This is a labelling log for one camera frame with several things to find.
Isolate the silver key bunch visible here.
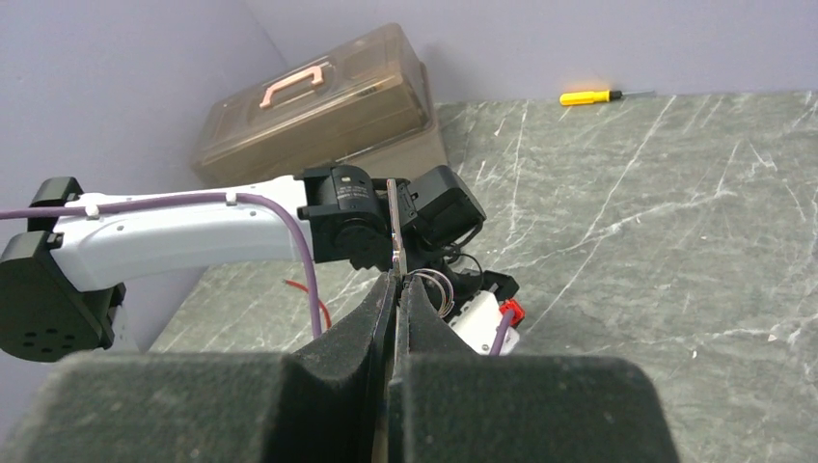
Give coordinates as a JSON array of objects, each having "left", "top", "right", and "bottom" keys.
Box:
[{"left": 385, "top": 177, "right": 456, "bottom": 359}]

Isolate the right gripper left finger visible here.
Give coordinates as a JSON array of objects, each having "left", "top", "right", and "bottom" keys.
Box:
[{"left": 1, "top": 272, "right": 396, "bottom": 462}]

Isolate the red cable lock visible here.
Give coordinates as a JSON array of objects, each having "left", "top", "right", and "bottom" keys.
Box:
[{"left": 283, "top": 279, "right": 333, "bottom": 331}]

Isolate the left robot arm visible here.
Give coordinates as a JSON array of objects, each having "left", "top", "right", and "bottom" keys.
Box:
[{"left": 1, "top": 165, "right": 526, "bottom": 363}]

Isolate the yellow handled screwdriver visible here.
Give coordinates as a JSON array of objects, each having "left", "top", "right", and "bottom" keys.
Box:
[{"left": 559, "top": 90, "right": 656, "bottom": 107}]

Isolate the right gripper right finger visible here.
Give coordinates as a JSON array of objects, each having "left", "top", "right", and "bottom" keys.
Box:
[{"left": 388, "top": 278, "right": 679, "bottom": 462}]

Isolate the brown translucent tool box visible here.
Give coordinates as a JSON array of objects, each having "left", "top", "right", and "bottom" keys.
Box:
[{"left": 190, "top": 23, "right": 449, "bottom": 186}]

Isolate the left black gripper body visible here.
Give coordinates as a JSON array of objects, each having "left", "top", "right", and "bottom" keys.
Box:
[{"left": 441, "top": 255, "right": 519, "bottom": 307}]

